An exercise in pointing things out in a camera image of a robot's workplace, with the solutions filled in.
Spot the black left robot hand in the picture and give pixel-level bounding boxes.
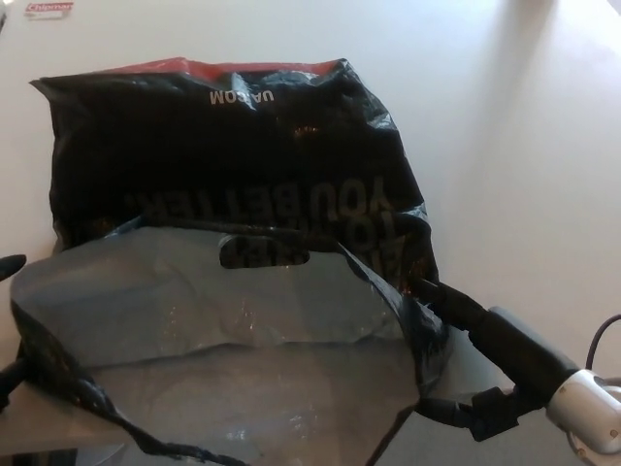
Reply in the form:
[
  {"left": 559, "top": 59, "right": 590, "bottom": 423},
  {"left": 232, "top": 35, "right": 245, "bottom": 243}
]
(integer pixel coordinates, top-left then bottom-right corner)
[{"left": 0, "top": 252, "right": 28, "bottom": 415}]

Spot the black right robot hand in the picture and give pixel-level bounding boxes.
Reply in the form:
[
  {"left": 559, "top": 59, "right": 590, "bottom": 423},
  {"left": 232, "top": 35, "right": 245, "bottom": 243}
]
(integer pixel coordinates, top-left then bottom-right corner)
[{"left": 416, "top": 278, "right": 581, "bottom": 444}]

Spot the black Under Armour plastic bag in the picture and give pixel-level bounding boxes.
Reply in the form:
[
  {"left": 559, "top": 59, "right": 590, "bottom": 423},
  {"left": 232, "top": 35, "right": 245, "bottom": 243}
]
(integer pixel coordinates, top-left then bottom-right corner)
[{"left": 9, "top": 56, "right": 450, "bottom": 466}]

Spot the red and white sticker label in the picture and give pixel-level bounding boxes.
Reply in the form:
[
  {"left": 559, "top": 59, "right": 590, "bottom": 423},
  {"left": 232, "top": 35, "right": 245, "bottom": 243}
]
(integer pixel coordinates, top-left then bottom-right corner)
[{"left": 24, "top": 1, "right": 76, "bottom": 22}]

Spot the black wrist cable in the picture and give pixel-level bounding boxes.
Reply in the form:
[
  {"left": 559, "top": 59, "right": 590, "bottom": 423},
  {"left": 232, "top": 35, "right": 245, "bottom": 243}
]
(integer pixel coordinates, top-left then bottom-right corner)
[{"left": 583, "top": 312, "right": 621, "bottom": 373}]

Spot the dark table frame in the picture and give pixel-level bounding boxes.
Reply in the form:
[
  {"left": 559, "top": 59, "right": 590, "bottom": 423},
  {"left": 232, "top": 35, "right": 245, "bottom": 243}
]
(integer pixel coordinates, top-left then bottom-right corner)
[{"left": 0, "top": 449, "right": 79, "bottom": 466}]

